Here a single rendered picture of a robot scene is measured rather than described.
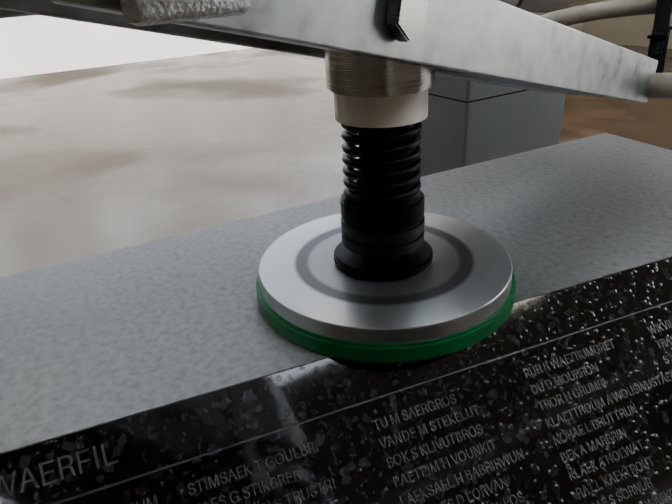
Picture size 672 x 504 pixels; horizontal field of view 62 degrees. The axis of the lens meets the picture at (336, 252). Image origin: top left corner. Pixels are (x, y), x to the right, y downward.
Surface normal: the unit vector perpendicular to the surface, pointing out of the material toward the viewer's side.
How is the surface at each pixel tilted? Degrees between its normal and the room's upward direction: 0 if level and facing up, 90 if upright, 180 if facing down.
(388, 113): 90
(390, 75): 90
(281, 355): 0
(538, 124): 90
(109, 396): 0
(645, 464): 45
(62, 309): 0
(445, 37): 90
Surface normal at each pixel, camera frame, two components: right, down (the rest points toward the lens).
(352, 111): -0.63, 0.38
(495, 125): 0.52, 0.36
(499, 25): 0.72, 0.29
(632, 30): -0.85, 0.28
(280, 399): 0.23, -0.35
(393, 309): -0.05, -0.89
